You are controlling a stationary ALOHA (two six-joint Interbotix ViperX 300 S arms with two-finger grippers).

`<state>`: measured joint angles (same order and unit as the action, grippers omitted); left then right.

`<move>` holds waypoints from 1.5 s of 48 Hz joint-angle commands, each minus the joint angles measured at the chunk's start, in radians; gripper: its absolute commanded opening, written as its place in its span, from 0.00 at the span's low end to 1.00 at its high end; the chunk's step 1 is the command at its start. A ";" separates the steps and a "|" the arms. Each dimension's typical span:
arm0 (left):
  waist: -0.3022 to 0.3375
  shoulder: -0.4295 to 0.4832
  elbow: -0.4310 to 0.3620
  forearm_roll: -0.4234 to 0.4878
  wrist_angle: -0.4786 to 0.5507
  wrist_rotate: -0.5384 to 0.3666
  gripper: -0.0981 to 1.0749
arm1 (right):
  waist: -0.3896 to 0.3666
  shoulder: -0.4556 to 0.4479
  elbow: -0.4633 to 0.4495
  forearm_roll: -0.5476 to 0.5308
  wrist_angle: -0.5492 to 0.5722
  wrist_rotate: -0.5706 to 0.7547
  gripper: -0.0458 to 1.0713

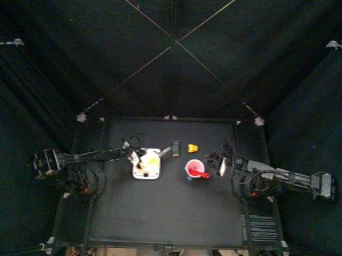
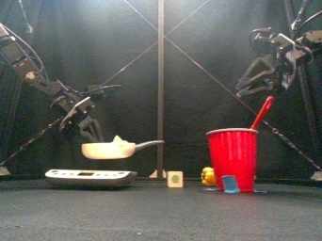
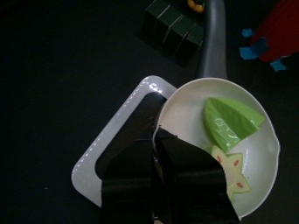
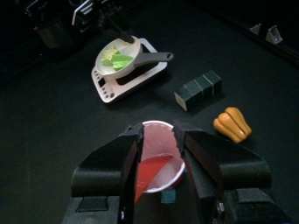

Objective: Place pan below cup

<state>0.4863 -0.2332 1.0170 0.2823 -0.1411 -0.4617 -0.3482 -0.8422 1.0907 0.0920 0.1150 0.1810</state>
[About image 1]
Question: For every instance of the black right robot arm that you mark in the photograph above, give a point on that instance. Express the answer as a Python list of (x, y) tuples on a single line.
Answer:
[(284, 176)]

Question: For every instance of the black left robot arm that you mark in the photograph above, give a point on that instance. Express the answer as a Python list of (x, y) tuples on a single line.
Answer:
[(88, 155)]

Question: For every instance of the red toy cup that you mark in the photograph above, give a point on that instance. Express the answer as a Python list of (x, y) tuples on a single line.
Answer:
[(195, 167)]

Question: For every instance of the yellow toy piece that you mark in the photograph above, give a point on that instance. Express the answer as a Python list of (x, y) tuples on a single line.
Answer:
[(192, 148)]

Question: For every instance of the dark green block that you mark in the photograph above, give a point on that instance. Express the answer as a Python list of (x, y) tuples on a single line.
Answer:
[(175, 148)]

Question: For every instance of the small blue toy piece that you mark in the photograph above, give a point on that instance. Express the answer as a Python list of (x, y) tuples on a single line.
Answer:
[(188, 178)]

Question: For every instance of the white text label sticker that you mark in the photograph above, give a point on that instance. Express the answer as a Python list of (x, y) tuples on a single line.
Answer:
[(262, 228)]

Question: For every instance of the silver frame centre clamp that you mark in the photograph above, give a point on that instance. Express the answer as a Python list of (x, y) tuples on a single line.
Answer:
[(169, 117)]

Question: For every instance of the silver frame corner bracket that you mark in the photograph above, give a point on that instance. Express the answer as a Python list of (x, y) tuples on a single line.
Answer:
[(258, 120), (16, 42), (332, 44), (81, 116)]

